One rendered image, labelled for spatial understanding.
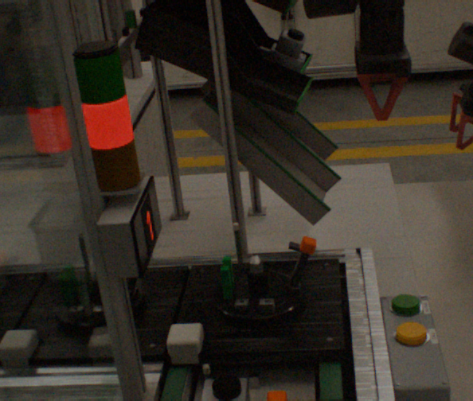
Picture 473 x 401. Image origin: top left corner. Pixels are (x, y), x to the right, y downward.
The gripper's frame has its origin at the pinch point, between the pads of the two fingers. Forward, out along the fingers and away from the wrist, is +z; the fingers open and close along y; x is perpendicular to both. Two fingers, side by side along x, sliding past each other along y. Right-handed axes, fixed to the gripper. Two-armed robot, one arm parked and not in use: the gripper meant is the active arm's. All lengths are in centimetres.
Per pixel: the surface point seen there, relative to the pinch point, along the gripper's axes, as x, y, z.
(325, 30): -5, -399, 86
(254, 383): -18.6, 18.9, 30.7
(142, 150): -66, -126, 54
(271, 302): -16.1, 11.3, 22.9
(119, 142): -29.6, 26.5, -8.0
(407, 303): 2.8, 7.7, 25.8
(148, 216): -28.3, 24.4, 2.2
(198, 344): -25.8, 17.5, 25.2
